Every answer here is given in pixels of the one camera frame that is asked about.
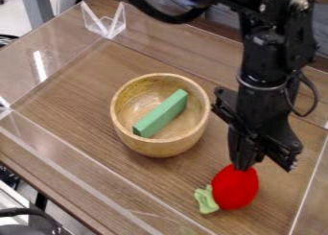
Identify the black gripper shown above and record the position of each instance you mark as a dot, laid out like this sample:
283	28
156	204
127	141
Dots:
252	140

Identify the red plush strawberry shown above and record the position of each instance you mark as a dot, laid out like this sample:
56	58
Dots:
231	191

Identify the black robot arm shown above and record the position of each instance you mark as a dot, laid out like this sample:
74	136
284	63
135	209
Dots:
279	48

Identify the green rectangular block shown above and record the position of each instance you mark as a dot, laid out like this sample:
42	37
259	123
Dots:
158	119

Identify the wooden bowl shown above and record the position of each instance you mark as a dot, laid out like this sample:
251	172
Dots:
139	97

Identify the clear acrylic corner bracket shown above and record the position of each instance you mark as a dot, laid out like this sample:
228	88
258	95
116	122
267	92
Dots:
107	27

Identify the grey post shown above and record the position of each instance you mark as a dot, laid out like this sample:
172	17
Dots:
39	12

